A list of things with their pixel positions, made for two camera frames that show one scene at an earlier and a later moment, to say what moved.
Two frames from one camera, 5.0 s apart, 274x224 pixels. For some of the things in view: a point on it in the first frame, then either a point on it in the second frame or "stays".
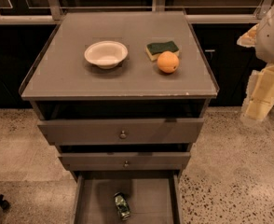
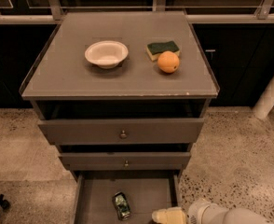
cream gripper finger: x=256 y=109 -> x=171 y=216
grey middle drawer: x=125 y=161 stays
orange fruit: x=168 y=62 stays
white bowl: x=106 y=54 stays
